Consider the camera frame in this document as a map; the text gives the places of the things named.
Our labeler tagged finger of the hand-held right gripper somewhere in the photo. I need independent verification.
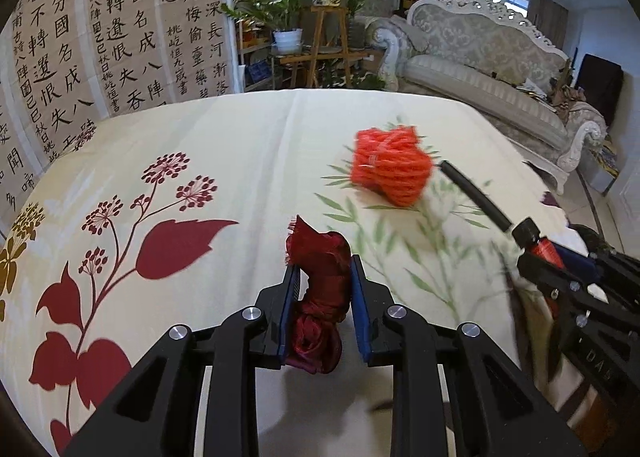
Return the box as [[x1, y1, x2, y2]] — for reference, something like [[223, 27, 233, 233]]
[[517, 251, 640, 333], [552, 224, 640, 305]]

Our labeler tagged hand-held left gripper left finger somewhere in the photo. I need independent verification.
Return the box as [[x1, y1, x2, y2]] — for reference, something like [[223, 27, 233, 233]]
[[62, 264, 303, 457]]

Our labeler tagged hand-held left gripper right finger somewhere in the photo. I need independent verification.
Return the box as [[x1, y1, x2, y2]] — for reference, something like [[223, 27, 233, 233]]
[[350, 254, 588, 457]]

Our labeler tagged red cylinder with black cap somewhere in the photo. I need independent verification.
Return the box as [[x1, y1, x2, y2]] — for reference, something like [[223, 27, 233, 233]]
[[511, 218, 568, 272]]

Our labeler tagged dark red cloth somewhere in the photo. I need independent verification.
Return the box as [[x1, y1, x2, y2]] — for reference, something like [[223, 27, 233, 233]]
[[285, 215, 353, 375]]

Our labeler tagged short black stick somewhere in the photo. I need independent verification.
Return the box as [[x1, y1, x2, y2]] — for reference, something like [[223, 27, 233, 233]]
[[439, 160, 513, 233]]

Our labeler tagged box with colourful contents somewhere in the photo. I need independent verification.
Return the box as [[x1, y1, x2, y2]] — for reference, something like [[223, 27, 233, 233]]
[[590, 137, 621, 194]]

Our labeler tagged orange-red foam fruit net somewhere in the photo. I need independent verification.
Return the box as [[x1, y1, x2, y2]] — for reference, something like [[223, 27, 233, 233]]
[[350, 124, 436, 208]]

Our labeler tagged clutter on sofa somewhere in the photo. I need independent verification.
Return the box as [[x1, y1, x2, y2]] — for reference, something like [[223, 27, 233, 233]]
[[520, 77, 576, 112]]

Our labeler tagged dark cabinet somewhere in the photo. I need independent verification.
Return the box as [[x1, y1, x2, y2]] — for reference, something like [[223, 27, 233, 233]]
[[575, 53, 623, 125]]

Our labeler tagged floral tablecloth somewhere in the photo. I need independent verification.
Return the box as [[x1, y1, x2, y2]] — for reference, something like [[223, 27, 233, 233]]
[[0, 87, 586, 457]]

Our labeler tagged ornate white sofa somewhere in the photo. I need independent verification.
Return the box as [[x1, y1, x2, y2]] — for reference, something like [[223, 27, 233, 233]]
[[367, 0, 608, 195]]

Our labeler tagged white flower pot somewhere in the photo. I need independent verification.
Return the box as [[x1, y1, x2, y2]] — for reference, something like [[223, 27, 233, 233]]
[[274, 28, 303, 55]]

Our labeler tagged wooden plant stand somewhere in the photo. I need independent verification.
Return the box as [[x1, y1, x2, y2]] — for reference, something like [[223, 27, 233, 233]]
[[272, 4, 381, 88]]

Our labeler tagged calligraphy folding screen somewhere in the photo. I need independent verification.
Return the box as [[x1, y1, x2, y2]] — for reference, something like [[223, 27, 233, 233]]
[[0, 0, 236, 238]]

